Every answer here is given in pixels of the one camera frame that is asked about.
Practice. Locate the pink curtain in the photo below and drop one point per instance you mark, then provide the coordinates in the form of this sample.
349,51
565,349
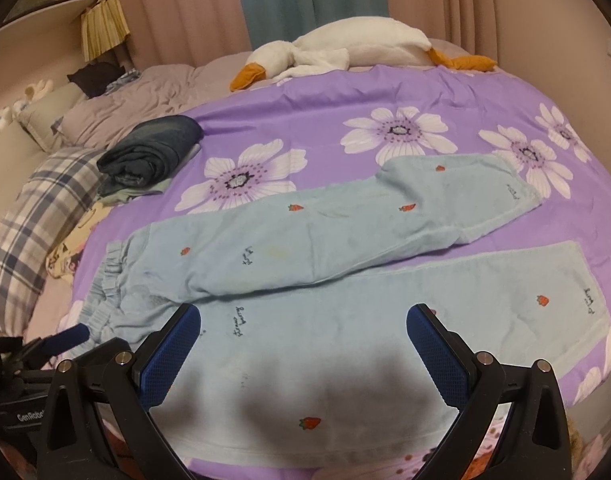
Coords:
196,32

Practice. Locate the folded dark blue jeans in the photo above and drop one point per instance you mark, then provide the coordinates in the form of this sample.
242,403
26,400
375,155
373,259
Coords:
149,154

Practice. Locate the black cloth item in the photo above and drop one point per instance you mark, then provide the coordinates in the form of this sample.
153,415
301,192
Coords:
93,79

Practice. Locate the light blue strawberry pants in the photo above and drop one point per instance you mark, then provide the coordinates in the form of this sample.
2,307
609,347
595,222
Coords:
303,358

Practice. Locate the yellow fringed lamp shade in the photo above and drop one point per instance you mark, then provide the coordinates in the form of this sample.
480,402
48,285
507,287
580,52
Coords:
103,28

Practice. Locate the grey beige pillow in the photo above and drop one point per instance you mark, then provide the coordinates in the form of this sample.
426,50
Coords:
37,118

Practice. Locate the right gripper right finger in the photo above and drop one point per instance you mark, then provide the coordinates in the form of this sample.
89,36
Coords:
534,441

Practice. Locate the folded light green garment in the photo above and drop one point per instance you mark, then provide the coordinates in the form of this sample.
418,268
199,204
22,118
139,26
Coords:
130,193

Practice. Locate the yellow cartoon print sheet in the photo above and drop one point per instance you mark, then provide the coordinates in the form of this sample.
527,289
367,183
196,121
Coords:
63,261

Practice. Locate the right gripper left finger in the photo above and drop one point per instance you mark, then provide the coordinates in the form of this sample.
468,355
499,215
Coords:
73,439

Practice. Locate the plaid pillow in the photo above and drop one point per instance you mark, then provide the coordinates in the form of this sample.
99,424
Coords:
48,206

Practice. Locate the mauve crumpled blanket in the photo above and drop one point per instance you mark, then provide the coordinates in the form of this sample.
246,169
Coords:
159,91

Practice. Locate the white goose plush toy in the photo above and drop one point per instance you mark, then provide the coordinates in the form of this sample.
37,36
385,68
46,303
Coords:
362,41

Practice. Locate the small white plush toy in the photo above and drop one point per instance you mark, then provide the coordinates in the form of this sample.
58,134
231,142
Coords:
31,94

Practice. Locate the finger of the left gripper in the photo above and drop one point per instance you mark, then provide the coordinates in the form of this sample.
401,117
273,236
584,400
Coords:
67,335

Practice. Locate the purple floral bed cover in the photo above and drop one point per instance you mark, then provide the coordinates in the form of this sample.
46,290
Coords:
342,127

